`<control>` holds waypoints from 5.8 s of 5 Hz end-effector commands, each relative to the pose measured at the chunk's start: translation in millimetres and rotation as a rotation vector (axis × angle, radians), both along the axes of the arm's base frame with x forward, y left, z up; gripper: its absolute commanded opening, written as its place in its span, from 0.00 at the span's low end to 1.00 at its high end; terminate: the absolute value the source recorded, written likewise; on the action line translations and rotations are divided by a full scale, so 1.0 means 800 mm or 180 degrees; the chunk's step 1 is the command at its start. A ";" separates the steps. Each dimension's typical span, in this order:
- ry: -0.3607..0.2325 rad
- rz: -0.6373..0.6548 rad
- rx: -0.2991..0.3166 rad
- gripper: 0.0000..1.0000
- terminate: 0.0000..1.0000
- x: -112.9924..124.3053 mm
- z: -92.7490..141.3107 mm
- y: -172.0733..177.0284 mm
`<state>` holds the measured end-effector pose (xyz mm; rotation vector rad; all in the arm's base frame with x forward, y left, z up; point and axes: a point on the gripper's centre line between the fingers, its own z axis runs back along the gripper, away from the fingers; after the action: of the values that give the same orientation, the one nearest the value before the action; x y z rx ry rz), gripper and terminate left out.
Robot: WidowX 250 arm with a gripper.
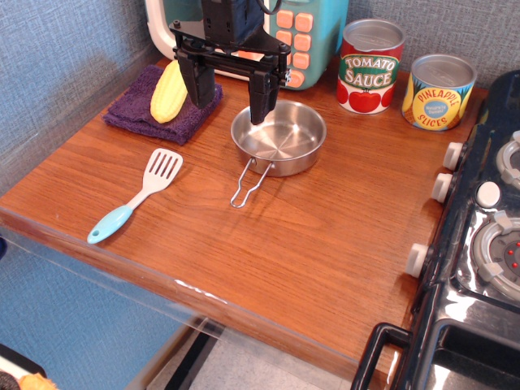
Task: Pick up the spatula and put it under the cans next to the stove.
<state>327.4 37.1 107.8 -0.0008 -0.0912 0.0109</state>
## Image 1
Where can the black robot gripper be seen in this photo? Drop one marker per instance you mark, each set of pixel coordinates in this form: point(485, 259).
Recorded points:
point(260, 56)

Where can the white spatula with teal handle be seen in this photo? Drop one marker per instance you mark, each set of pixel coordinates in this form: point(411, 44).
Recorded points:
point(160, 171)

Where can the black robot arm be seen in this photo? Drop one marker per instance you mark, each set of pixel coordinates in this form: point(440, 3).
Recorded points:
point(230, 37)

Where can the white stove knob top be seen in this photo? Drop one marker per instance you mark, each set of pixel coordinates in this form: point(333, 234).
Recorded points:
point(452, 155)

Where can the white stove knob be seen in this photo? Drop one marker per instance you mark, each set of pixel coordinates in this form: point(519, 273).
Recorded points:
point(416, 259)
point(441, 187)
point(452, 155)

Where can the white stove knob middle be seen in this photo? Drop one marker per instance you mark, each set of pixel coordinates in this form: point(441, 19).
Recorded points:
point(441, 187)

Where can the white stove knob bottom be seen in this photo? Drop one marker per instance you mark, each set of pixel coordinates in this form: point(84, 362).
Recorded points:
point(416, 259)

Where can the black toy stove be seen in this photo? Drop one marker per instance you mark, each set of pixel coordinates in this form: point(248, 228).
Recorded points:
point(465, 315)

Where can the yellow toy corn cob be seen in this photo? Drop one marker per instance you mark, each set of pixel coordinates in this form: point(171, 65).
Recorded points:
point(169, 94)

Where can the stainless steel pan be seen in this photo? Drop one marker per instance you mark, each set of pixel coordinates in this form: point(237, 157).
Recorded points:
point(285, 144)

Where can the teal toy microwave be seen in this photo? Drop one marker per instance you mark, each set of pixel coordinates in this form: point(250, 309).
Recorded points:
point(313, 29)

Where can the purple folded towel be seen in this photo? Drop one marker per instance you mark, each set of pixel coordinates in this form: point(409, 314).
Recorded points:
point(132, 111)

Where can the tomato sauce can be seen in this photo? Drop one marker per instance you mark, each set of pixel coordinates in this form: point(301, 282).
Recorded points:
point(370, 58)

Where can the pineapple slices can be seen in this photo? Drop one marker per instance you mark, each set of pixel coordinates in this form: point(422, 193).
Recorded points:
point(438, 91)

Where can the orange plush object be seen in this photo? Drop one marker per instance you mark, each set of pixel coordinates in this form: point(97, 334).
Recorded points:
point(36, 382)

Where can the black oven door handle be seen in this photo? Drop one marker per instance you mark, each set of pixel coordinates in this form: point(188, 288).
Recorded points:
point(381, 335)

